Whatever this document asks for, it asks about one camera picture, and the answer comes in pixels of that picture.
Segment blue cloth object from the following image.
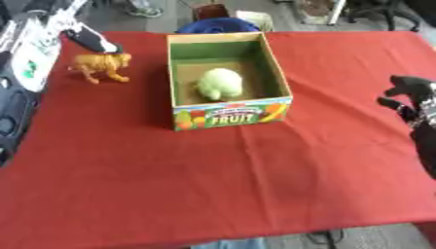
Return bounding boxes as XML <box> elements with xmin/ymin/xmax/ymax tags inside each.
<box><xmin>189</xmin><ymin>237</ymin><xmax>270</xmax><ymax>249</ymax></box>

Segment black cable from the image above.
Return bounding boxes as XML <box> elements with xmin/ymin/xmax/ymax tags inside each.
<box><xmin>305</xmin><ymin>229</ymin><xmax>346</xmax><ymax>249</ymax></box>

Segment pale green soft toy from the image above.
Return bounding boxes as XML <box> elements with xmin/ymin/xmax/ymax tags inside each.
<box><xmin>194</xmin><ymin>67</ymin><xmax>245</xmax><ymax>102</ymax></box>

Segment brown box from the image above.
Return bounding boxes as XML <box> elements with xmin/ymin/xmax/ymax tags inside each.
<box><xmin>191</xmin><ymin>3</ymin><xmax>232</xmax><ymax>21</ymax></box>

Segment white paper bag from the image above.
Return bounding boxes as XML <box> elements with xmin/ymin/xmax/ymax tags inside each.
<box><xmin>233</xmin><ymin>10</ymin><xmax>276</xmax><ymax>32</ymax></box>

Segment black chair base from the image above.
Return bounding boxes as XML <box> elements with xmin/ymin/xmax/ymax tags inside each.
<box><xmin>344</xmin><ymin>0</ymin><xmax>424</xmax><ymax>33</ymax></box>

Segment blue bag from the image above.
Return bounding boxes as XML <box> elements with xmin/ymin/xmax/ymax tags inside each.
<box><xmin>173</xmin><ymin>17</ymin><xmax>263</xmax><ymax>34</ymax></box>

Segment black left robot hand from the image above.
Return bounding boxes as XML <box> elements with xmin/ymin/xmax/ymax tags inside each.
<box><xmin>61</xmin><ymin>24</ymin><xmax>125</xmax><ymax>54</ymax></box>

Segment tan cardboard box green inside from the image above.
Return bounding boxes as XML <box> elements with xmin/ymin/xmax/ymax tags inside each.
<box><xmin>164</xmin><ymin>31</ymin><xmax>295</xmax><ymax>132</ymax></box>

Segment white pole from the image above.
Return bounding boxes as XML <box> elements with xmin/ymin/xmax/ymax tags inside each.
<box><xmin>327</xmin><ymin>0</ymin><xmax>349</xmax><ymax>26</ymax></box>

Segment orange toy lion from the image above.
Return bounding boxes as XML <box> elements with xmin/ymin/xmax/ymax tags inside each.
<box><xmin>66</xmin><ymin>53</ymin><xmax>133</xmax><ymax>85</ymax></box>

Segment person's shoe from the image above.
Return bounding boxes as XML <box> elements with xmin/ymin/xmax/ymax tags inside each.
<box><xmin>123</xmin><ymin>5</ymin><xmax>165</xmax><ymax>18</ymax></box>

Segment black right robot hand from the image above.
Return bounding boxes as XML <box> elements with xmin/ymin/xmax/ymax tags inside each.
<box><xmin>376</xmin><ymin>74</ymin><xmax>436</xmax><ymax>180</ymax></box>

